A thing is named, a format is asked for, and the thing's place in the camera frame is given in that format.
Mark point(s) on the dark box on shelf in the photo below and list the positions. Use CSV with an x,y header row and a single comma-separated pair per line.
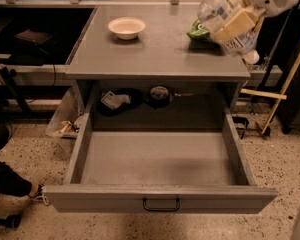
x,y
33,37

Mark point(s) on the clear plastic water bottle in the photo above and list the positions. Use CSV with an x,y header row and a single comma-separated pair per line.
x,y
215,13

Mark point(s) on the white paper bowl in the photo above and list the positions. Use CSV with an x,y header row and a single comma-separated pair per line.
x,y
127,28

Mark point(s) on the grey open top drawer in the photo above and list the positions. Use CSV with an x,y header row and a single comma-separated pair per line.
x,y
113,171

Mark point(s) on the wooden broom stick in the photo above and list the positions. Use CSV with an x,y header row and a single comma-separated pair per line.
x,y
283,90

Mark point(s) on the person's black trouser leg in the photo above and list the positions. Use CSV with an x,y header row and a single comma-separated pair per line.
x,y
10,182

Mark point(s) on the grey cabinet counter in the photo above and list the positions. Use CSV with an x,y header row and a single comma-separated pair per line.
x,y
161,51

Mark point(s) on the green chip bag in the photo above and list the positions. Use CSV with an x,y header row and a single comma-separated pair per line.
x,y
198,31

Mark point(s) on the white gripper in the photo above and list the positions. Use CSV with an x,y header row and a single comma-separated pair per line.
x,y
246,29

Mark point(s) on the clear plastic bin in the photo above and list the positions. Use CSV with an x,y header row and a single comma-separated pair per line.
x,y
62,127

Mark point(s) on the black and white sneaker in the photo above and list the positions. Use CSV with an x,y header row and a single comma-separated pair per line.
x,y
38,195

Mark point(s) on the black tape roll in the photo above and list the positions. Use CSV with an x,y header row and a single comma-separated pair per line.
x,y
159,96

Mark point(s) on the black drawer handle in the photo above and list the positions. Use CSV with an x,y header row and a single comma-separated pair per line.
x,y
161,205

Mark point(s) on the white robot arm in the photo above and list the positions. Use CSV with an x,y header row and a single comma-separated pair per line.
x,y
245,15

